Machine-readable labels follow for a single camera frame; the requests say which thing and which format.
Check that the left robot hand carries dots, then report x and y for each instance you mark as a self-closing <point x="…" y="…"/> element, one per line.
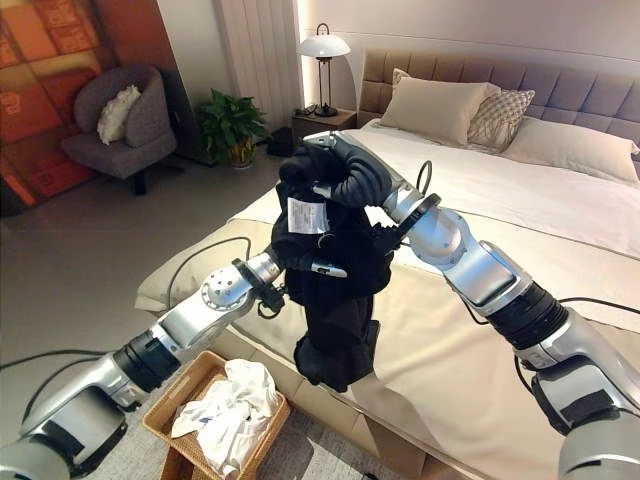
<point x="326" y="269"/>

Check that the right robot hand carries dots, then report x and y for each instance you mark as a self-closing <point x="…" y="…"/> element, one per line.
<point x="361" y="170"/>

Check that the black garment with white tag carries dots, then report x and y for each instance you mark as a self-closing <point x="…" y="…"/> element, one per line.
<point x="331" y="280"/>

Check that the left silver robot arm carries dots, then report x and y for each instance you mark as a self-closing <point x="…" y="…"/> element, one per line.
<point x="150" y="340"/>

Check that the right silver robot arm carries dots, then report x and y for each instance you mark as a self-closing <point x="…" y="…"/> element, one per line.
<point x="505" y="300"/>

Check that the white clothes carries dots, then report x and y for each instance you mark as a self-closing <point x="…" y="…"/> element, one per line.
<point x="229" y="415"/>

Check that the brown bedside table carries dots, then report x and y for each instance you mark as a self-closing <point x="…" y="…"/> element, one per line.
<point x="323" y="127"/>

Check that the small black box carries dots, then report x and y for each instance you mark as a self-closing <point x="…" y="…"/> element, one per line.
<point x="280" y="142"/>

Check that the plain beige pillow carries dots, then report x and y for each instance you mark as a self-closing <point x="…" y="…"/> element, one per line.
<point x="433" y="107"/>

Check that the white dome table lamp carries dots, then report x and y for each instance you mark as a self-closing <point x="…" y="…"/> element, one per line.
<point x="324" y="60"/>

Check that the green potted plant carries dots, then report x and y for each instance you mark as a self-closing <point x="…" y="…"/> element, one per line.
<point x="231" y="126"/>

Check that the patterned beige pillow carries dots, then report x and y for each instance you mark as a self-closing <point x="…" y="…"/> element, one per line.
<point x="498" y="118"/>

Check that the white curtain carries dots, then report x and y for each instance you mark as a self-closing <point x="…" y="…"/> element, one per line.
<point x="258" y="55"/>

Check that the bed with beige sheets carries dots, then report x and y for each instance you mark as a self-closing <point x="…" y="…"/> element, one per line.
<point x="500" y="260"/>

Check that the woven wicker laundry basket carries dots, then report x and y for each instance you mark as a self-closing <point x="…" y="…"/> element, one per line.
<point x="210" y="425"/>

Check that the large white pillow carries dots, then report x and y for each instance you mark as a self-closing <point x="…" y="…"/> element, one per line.
<point x="570" y="149"/>

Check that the beige padded headboard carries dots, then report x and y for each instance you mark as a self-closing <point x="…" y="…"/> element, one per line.
<point x="565" y="85"/>

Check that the grey armchair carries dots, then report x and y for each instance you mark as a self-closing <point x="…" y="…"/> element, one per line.
<point x="122" y="130"/>

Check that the white fluffy cushion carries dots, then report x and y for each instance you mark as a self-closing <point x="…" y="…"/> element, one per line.
<point x="116" y="113"/>

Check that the orange patterned wall art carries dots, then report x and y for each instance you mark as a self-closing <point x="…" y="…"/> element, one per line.
<point x="65" y="90"/>

